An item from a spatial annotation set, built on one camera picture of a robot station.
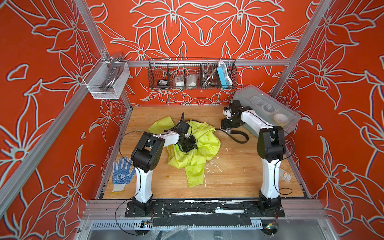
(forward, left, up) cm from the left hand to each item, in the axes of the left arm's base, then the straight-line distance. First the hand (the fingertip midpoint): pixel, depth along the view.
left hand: (197, 148), depth 97 cm
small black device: (+29, +25, +29) cm, 48 cm away
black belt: (+12, -25, +5) cm, 28 cm away
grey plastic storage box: (+22, -47, +18) cm, 55 cm away
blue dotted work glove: (-20, +44, 0) cm, 48 cm away
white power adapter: (+29, +14, +32) cm, 45 cm away
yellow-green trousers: (-12, +2, +7) cm, 15 cm away
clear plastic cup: (+30, +6, +32) cm, 44 cm away
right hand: (+15, -16, +8) cm, 23 cm away
